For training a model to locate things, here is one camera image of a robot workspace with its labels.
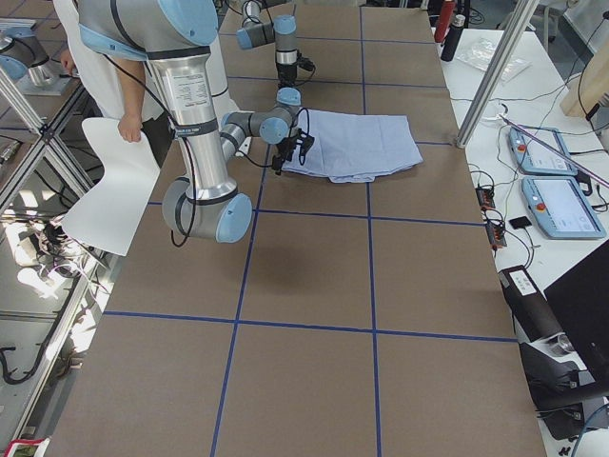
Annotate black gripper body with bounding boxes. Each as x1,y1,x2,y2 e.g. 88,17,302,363
279,136,298,161
277,63,298,89

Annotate light blue striped shirt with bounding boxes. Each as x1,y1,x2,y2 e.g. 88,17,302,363
283,109,422,184

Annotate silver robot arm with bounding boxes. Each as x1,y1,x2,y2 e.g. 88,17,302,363
78,1,301,243
236,1,300,88

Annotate black bottle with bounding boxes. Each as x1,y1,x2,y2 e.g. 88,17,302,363
440,14,465,62

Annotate red bottle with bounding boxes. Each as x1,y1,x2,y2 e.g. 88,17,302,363
434,0,456,43

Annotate standing person black trousers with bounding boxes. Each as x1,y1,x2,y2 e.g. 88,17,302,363
53,1,172,166

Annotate white plastic chair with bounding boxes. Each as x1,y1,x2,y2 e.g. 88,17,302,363
62,117,160,256

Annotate clear plastic bag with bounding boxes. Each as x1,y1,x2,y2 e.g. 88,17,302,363
456,38,531,83

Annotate upper blue teach pendant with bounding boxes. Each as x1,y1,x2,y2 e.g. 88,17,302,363
508,127,578,177

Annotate blue teach pendant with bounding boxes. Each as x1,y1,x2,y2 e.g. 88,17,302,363
521,176,606,240
508,127,578,177

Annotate lower blue teach pendant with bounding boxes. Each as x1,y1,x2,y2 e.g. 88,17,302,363
521,176,606,240

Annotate black monitor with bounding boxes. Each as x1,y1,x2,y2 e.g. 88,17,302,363
544,243,608,380

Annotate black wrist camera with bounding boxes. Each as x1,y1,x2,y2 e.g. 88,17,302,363
295,131,315,156
297,56,316,72

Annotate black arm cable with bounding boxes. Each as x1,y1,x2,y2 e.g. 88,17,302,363
242,108,311,168

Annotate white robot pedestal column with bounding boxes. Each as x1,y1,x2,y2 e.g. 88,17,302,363
200,1,240,122

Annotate aluminium frame post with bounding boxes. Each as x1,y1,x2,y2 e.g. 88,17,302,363
455,0,540,149

